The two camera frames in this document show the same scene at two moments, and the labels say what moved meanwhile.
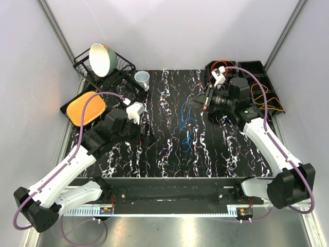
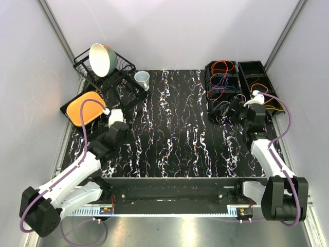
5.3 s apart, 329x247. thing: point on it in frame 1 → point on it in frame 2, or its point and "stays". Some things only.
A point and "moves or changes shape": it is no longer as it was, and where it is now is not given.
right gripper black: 201,99 → 237,105
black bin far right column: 255,68 stays
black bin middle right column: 255,87 stays
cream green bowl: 103,59 stays
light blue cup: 142,77 stays
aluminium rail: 196,210 stays
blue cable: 189,140 moves or changes shape
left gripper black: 144,140 → 128,138
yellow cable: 262,107 stays
